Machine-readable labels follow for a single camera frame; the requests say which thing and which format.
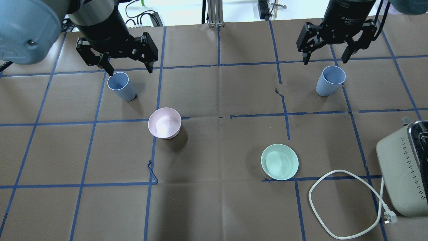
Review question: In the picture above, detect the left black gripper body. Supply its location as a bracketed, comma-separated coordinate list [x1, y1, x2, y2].
[76, 32, 159, 69]

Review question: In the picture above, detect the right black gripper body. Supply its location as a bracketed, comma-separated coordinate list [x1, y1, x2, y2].
[296, 19, 378, 54]

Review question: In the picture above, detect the light blue cup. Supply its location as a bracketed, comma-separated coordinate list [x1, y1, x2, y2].
[316, 66, 346, 97]
[107, 72, 137, 102]

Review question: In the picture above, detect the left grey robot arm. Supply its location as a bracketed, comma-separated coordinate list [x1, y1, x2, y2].
[0, 0, 158, 76]

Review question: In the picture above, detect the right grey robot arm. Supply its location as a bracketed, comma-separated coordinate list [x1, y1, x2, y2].
[296, 0, 428, 65]

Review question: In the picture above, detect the pink bowl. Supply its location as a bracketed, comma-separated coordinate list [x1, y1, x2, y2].
[148, 108, 182, 139]

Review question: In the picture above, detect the black power adapter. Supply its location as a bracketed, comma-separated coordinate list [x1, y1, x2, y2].
[257, 0, 271, 20]

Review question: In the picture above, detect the mint green bowl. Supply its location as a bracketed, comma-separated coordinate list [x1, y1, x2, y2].
[261, 144, 299, 181]

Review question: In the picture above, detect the cream toaster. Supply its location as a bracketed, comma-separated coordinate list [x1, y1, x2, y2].
[376, 120, 428, 218]

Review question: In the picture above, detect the aluminium frame post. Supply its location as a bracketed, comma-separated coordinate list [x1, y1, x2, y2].
[206, 0, 224, 28]

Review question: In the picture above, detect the white power cable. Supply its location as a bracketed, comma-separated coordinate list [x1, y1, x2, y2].
[308, 169, 398, 240]

